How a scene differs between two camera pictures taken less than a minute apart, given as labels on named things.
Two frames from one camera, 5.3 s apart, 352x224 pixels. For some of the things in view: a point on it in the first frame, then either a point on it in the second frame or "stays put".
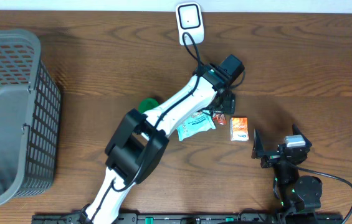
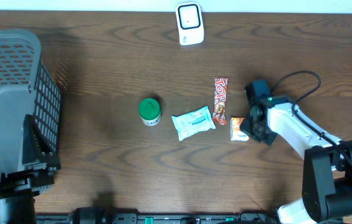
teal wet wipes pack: x=200 y=122 stays put
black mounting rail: x=195 y=218 stays put
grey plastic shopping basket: x=18 y=117 stays put
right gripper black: x=258 y=152 -> x=266 y=138
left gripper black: x=229 y=104 -> x=26 y=183
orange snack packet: x=239 y=129 stays put
